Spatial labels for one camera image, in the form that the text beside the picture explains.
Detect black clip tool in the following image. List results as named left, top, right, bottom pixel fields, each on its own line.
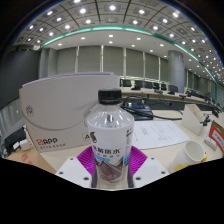
left=199, top=114, right=212, bottom=126

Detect row of black office chairs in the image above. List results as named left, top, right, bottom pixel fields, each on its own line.
left=119, top=78, right=214, bottom=101

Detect long curved conference desk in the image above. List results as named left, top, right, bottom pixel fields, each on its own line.
left=120, top=87, right=224, bottom=111

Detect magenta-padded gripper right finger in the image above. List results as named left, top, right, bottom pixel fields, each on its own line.
left=128, top=145, right=170, bottom=188

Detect round grey column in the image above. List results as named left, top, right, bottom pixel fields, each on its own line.
left=167, top=50, right=186, bottom=94

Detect white printed paper sheet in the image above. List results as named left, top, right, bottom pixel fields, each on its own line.
left=132, top=119, right=190, bottom=150

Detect white mug with yellow handle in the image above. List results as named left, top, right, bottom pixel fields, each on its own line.
left=168, top=139, right=208, bottom=174

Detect clear bottle with black cap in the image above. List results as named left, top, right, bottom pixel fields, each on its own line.
left=85, top=87, right=135, bottom=188

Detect black box-shaped device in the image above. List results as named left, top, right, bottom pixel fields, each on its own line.
left=3, top=126, right=28, bottom=156

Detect white open cardboard box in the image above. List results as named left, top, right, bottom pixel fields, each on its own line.
left=180, top=103, right=213, bottom=136

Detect ceiling spot lights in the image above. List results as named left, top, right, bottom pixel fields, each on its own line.
left=16, top=0, right=224, bottom=84

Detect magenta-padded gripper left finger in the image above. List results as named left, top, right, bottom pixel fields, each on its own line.
left=54, top=145, right=95, bottom=188

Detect large white carton box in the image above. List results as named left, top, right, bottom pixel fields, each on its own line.
left=18, top=71, right=122, bottom=154

